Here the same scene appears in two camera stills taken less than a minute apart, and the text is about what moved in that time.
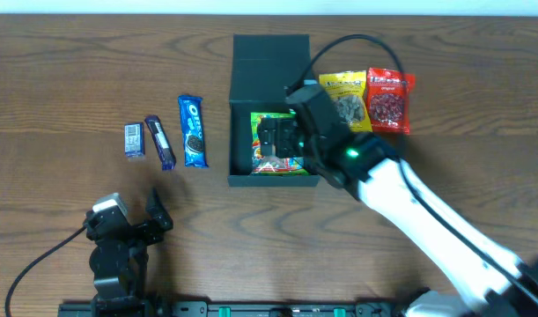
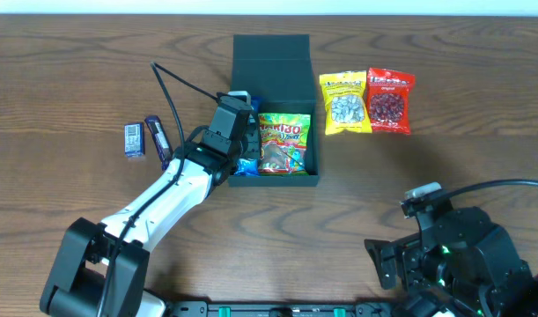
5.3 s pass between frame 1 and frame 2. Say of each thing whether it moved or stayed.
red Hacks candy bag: stayed
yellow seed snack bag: stayed
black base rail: stayed
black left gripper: moved
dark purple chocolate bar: stayed
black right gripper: moved
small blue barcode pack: stayed
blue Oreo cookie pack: moved
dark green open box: stayed
